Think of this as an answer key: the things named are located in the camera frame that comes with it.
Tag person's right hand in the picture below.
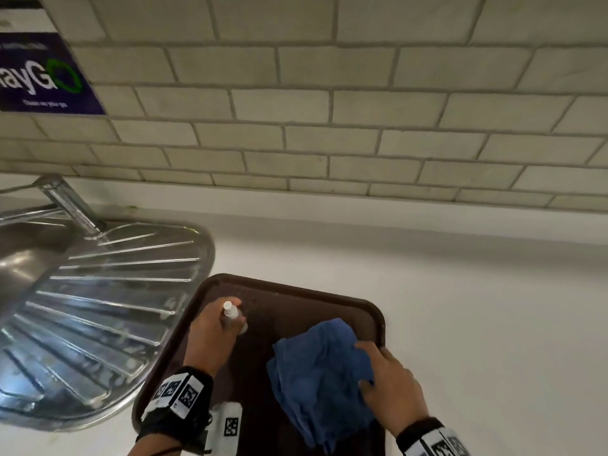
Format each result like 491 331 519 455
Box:
355 340 431 440

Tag person's left hand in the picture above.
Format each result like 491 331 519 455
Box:
182 298 248 378

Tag small clear spray bottle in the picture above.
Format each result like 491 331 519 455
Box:
222 301 249 336

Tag blue cloth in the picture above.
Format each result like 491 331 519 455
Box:
265 319 376 454

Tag person's left forearm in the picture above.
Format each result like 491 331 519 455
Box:
125 434 181 456

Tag white countertop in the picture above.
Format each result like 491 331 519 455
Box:
0 175 608 456

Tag black right wrist band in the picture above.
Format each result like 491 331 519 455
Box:
395 416 471 456

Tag black wrist band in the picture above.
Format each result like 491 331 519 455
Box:
136 366 215 454
395 416 471 456

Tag black left wrist band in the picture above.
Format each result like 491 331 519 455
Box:
136 366 215 454

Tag brown plastic tray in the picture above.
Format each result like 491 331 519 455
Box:
132 274 386 456

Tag chrome faucet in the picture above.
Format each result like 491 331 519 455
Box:
0 174 108 239

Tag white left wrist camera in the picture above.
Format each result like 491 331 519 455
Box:
206 402 243 454

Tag blue wall sign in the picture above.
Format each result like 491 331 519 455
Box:
0 0 106 115

